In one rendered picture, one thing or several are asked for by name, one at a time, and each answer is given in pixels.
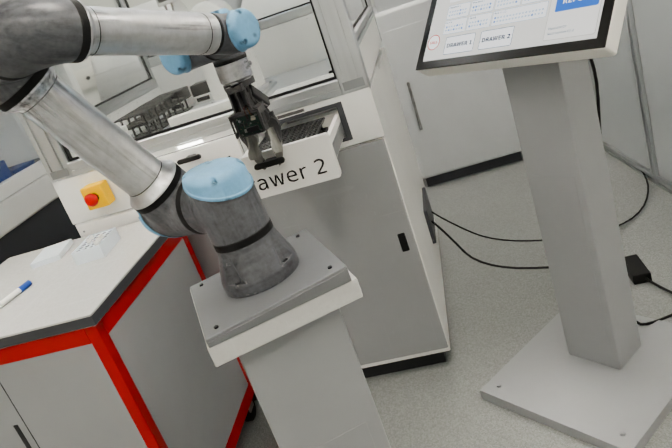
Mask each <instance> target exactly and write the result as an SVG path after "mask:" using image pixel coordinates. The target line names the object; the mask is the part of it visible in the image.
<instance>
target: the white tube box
mask: <svg viewBox="0 0 672 448"><path fill-rule="evenodd" d="M100 234H103V236H104V239H103V240H101V241H102V242H101V243H99V245H97V246H95V245H94V244H93V241H92V243H91V244H88V243H87V242H86V239H87V238H88V237H89V236H90V235H89V236H88V237H87V238H86V239H85V240H84V241H83V242H82V243H81V244H80V245H79V246H78V247H77V248H76V249H75V250H74V251H73V252H72V253H71V255H72V257H73V259H74V260H75V262H76V264H77V266H78V265H81V264H84V263H88V262H91V261H94V260H98V259H101V258H104V257H106V256H107V254H108V253H109V252H110V251H111V250H112V248H113V247H114V246H115V245H116V244H117V243H118V241H119V240H120V239H121V238H120V236H119V234H118V232H117V230H116V227H114V228H111V229H107V230H104V231H101V232H98V233H94V234H91V235H93V237H94V240H96V238H97V237H98V235H100Z"/></svg>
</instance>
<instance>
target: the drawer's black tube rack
mask: <svg viewBox="0 0 672 448"><path fill-rule="evenodd" d="M324 120H325V117H323V118H319V119H316V120H313V121H309V122H306V123H303V124H299V125H296V126H293V127H289V128H286V129H283V130H281V131H282V144H287V143H290V142H294V141H297V140H300V139H304V138H307V137H311V136H314V135H317V134H321V133H324V132H328V130H329V129H328V127H325V128H323V127H322V125H323V123H324ZM259 148H260V149H261V151H263V150H266V149H270V148H271V144H270V141H269V140H267V139H266V137H264V138H263V140H262V141H261V142H260V144H259Z"/></svg>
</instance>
